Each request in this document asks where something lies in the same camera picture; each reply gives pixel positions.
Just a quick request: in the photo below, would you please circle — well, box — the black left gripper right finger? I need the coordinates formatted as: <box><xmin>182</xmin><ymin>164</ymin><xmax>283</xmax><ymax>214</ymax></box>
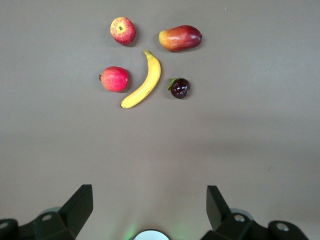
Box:
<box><xmin>201</xmin><ymin>185</ymin><xmax>309</xmax><ymax>240</ymax></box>

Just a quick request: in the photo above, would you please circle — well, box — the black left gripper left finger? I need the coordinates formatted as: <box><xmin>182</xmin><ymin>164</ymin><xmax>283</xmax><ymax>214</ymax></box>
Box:
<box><xmin>0</xmin><ymin>184</ymin><xmax>94</xmax><ymax>240</ymax></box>

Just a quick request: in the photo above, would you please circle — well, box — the yellow banana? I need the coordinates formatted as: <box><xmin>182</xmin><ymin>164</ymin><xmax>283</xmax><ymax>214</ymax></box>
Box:
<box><xmin>119</xmin><ymin>49</ymin><xmax>162</xmax><ymax>109</ymax></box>

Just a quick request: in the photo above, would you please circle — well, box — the red yellow striped apple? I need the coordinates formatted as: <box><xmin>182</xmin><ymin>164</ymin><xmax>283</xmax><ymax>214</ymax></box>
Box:
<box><xmin>109</xmin><ymin>16</ymin><xmax>137</xmax><ymax>46</ymax></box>

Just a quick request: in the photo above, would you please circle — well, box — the brown table mat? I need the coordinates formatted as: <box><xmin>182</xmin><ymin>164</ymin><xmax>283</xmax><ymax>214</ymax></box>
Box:
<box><xmin>0</xmin><ymin>0</ymin><xmax>320</xmax><ymax>240</ymax></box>

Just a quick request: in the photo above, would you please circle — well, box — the dark purple mangosteen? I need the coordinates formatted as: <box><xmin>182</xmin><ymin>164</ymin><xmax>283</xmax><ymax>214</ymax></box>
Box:
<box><xmin>167</xmin><ymin>77</ymin><xmax>191</xmax><ymax>100</ymax></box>

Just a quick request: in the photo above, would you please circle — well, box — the round red pomegranate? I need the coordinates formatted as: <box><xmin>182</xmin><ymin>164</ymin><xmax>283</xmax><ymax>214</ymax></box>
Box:
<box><xmin>98</xmin><ymin>66</ymin><xmax>130</xmax><ymax>93</ymax></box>

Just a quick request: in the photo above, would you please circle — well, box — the red yellow mango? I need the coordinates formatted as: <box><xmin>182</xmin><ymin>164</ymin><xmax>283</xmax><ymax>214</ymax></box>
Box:
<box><xmin>158</xmin><ymin>24</ymin><xmax>203</xmax><ymax>53</ymax></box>

